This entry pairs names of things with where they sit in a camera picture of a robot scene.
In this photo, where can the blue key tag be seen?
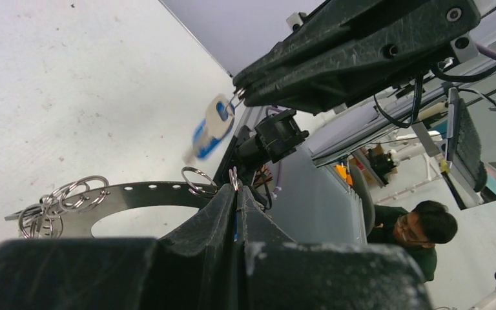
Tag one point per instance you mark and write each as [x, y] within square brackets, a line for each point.
[217, 123]

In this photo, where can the person in dark shirt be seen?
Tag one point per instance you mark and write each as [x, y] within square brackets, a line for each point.
[417, 231]

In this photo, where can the round steel key organizer disc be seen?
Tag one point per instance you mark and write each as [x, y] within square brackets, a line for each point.
[71, 210]

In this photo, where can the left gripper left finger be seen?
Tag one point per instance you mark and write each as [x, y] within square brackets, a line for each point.
[189, 268]

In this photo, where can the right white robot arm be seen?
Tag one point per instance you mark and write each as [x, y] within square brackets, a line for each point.
[278, 136]

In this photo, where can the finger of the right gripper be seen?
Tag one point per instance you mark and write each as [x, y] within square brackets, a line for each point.
[315, 75]
[359, 19]

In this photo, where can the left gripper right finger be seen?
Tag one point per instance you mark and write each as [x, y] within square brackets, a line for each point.
[278, 273]

